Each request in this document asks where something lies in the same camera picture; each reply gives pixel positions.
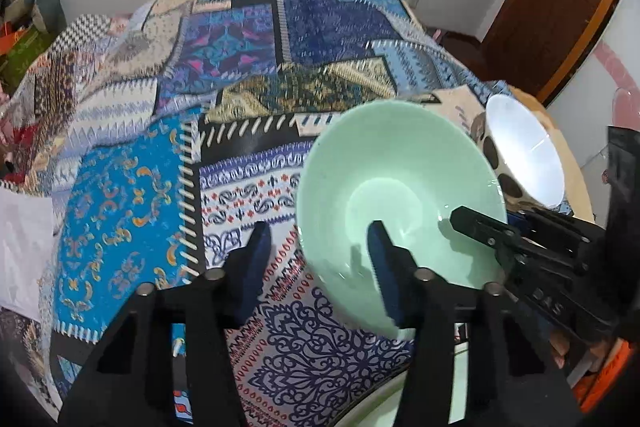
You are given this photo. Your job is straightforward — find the white dotted bowl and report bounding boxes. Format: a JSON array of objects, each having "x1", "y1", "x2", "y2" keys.
[{"x1": 471, "y1": 94, "x2": 565, "y2": 209}]

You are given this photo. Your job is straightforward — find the mint green bowl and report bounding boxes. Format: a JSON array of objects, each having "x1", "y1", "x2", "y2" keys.
[{"x1": 296, "y1": 100, "x2": 506, "y2": 340}]

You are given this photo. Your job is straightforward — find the mint green plate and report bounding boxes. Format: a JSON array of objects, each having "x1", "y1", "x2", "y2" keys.
[{"x1": 333, "y1": 343, "x2": 469, "y2": 427}]

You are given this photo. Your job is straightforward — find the right hand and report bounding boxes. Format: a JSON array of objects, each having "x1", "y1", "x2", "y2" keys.
[{"x1": 549, "y1": 329, "x2": 620, "y2": 388}]

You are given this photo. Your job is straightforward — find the white sliding door with hearts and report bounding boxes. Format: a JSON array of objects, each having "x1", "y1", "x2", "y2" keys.
[{"x1": 548, "y1": 0, "x2": 639, "y2": 225}]

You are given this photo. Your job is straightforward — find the white paper sheets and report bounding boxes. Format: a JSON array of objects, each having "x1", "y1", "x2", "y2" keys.
[{"x1": 0, "y1": 188, "x2": 53, "y2": 321}]

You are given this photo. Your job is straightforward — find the patchwork patterned tablecloth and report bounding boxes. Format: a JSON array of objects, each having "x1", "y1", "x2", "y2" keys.
[{"x1": 0, "y1": 0, "x2": 597, "y2": 427}]

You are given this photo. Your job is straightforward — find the wooden wardrobe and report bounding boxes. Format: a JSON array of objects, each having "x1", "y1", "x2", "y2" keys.
[{"x1": 482, "y1": 0, "x2": 618, "y2": 104}]

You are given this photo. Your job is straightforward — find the green storage box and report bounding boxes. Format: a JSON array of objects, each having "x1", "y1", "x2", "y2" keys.
[{"x1": 1, "y1": 26, "x2": 55, "y2": 95}]

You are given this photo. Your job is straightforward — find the grey green plush cushion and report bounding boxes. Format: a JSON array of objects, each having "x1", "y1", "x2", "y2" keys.
[{"x1": 1, "y1": 0, "x2": 66, "y2": 35}]

